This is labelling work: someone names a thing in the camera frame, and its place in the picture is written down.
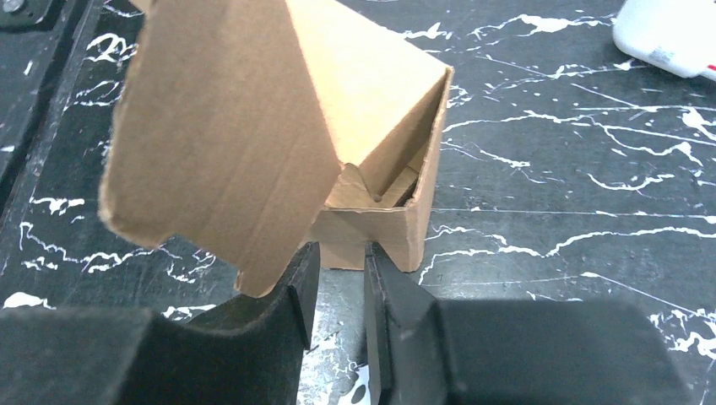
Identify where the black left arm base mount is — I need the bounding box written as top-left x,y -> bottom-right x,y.
1,0 -> 66,32

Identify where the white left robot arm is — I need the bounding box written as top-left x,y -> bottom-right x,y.
612,0 -> 715,81

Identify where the brown cardboard box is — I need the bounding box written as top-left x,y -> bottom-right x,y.
98,1 -> 453,297

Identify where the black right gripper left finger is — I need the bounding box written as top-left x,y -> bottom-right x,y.
1,242 -> 320,404

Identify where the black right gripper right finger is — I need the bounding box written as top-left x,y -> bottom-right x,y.
364,242 -> 691,404

